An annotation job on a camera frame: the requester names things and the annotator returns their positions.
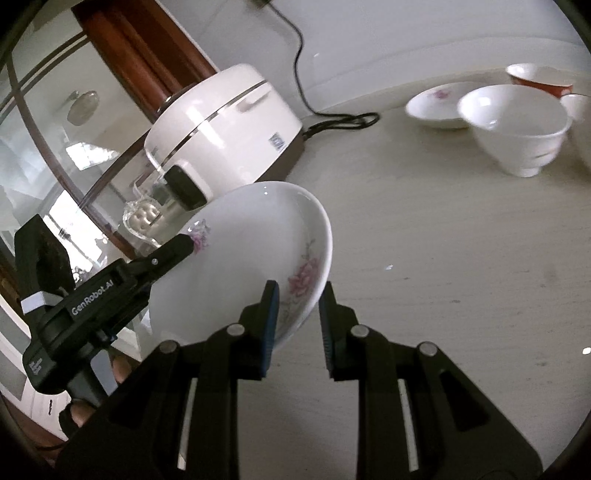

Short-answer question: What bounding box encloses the white floral plate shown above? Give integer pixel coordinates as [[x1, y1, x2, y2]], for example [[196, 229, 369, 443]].
[[141, 181, 334, 348], [405, 81, 486, 130]]

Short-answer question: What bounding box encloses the red and white bowl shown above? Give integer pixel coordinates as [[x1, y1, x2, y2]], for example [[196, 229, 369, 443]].
[[505, 63, 574, 98]]

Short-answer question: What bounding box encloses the left hand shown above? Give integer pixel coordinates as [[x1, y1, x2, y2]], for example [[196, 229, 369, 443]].
[[59, 354, 136, 439]]

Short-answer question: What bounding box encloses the white rice cooker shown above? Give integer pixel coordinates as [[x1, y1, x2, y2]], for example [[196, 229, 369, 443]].
[[144, 64, 304, 211]]

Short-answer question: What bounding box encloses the wooden framed glass door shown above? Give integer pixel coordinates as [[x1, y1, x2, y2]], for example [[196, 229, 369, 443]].
[[1, 1, 214, 279]]

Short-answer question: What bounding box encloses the black power cable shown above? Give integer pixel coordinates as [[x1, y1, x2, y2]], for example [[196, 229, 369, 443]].
[[248, 0, 381, 139]]

